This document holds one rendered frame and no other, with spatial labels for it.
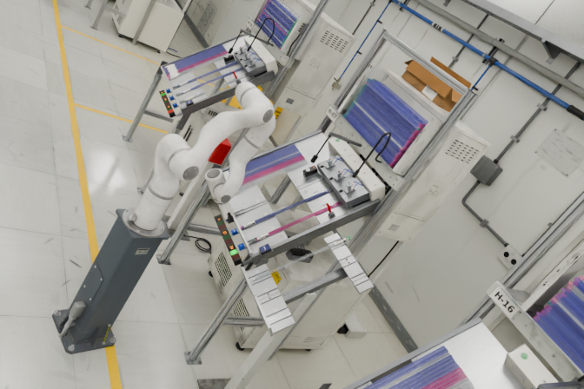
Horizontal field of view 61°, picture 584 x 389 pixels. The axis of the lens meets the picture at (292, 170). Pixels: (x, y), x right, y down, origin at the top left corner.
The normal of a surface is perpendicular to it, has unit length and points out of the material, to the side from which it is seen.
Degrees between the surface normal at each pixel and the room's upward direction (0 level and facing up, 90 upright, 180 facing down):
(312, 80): 90
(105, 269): 90
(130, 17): 90
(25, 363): 0
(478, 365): 45
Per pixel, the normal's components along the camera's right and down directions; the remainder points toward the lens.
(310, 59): 0.40, 0.58
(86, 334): 0.57, 0.62
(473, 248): -0.77, -0.24
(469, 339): -0.16, -0.72
